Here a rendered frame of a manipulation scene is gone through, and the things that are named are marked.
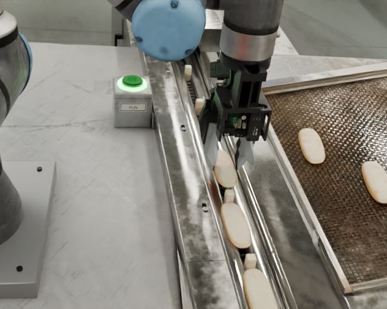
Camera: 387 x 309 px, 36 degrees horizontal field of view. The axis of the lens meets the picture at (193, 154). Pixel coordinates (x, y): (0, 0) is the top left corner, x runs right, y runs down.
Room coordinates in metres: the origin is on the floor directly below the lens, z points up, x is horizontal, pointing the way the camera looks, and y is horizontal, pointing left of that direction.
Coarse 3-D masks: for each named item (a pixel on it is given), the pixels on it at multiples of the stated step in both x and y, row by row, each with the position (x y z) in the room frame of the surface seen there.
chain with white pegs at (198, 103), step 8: (184, 64) 1.19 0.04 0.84; (184, 72) 1.13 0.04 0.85; (192, 88) 1.09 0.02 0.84; (192, 96) 1.06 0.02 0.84; (200, 104) 0.99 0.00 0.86; (224, 192) 0.76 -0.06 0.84; (232, 192) 0.72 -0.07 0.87; (224, 200) 0.72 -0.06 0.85; (232, 200) 0.71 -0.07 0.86; (240, 256) 0.61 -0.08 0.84; (248, 256) 0.58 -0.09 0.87; (248, 264) 0.58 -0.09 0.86
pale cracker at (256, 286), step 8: (248, 272) 0.57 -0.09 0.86; (256, 272) 0.57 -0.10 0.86; (248, 280) 0.55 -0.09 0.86; (256, 280) 0.55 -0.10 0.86; (264, 280) 0.55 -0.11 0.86; (248, 288) 0.54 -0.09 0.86; (256, 288) 0.54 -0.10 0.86; (264, 288) 0.54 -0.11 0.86; (248, 296) 0.53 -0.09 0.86; (256, 296) 0.52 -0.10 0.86; (264, 296) 0.52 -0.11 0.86; (272, 296) 0.53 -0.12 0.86; (256, 304) 0.51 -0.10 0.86; (264, 304) 0.51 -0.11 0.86; (272, 304) 0.51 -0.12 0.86
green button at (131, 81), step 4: (128, 76) 0.99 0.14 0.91; (132, 76) 0.99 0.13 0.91; (136, 76) 0.99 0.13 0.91; (124, 80) 0.97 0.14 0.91; (128, 80) 0.97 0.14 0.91; (132, 80) 0.97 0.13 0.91; (136, 80) 0.97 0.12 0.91; (140, 80) 0.98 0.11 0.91; (124, 84) 0.96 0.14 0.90; (128, 84) 0.96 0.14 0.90; (132, 84) 0.96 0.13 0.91; (136, 84) 0.96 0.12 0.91; (140, 84) 0.97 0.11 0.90
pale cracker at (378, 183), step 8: (368, 168) 0.76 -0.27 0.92; (376, 168) 0.76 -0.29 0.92; (368, 176) 0.74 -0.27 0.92; (376, 176) 0.74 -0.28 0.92; (384, 176) 0.74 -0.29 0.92; (368, 184) 0.72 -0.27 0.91; (376, 184) 0.72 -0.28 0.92; (384, 184) 0.72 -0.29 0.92; (376, 192) 0.70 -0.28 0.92; (384, 192) 0.70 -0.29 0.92; (376, 200) 0.69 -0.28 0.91; (384, 200) 0.69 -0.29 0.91
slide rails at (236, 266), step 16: (176, 64) 1.17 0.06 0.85; (192, 64) 1.18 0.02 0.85; (208, 96) 1.05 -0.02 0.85; (192, 112) 0.98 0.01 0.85; (192, 128) 0.92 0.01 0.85; (224, 144) 0.88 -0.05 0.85; (208, 176) 0.78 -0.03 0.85; (240, 192) 0.75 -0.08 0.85; (224, 240) 0.63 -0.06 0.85; (256, 240) 0.64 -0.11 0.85; (256, 256) 0.61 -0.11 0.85; (240, 272) 0.57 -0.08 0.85; (240, 288) 0.54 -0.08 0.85; (272, 288) 0.55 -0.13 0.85
